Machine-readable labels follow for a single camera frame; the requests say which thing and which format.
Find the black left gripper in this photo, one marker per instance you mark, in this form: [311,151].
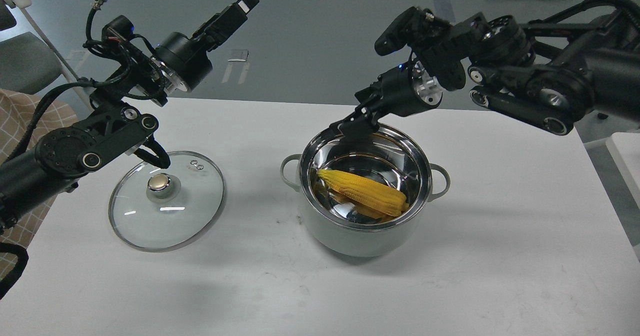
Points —
[184,59]

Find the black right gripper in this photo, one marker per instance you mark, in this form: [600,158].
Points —
[403,91]

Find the yellow toy corn cob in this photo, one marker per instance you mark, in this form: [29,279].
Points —
[374,200]

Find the glass pot lid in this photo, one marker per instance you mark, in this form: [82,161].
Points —
[158,210]

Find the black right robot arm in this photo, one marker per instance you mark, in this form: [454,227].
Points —
[548,73]

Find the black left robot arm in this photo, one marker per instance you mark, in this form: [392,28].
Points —
[114,127]

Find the grey steel cooking pot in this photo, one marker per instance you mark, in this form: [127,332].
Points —
[387,156]

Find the beige checkered cloth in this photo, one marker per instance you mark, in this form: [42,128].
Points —
[27,190]

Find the grey office chair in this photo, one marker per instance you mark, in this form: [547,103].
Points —
[29,62]

